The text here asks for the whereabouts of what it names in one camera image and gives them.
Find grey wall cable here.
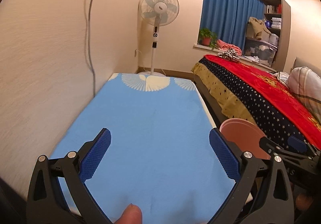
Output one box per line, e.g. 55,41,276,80
83,0,105,96

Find navy star bed sheet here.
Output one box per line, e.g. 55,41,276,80
198,57,319,157

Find pink plastic trash bin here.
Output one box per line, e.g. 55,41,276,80
219,118,270,159

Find white standing fan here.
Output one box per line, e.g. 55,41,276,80
138,0,180,76

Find clear plastic storage box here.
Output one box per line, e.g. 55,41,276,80
243,38,277,67

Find beige star bed skirt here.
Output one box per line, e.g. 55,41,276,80
192,62,256,126

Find red floral blanket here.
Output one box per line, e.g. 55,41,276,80
203,54,321,151

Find potted green plant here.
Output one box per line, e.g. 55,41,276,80
197,28,218,48

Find person's left hand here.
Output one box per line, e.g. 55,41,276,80
114,204,143,224

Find wooden bookshelf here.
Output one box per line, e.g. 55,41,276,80
264,0,291,71

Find blue curtain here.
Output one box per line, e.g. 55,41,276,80
200,0,264,49

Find pink folded clothes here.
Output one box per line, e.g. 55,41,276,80
216,39,242,56

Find striped cloth on sill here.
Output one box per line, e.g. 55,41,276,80
218,48,240,63

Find plaid pillow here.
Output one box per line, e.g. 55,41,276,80
287,66,321,123

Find beige jacket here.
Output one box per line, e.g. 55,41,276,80
246,17,271,42

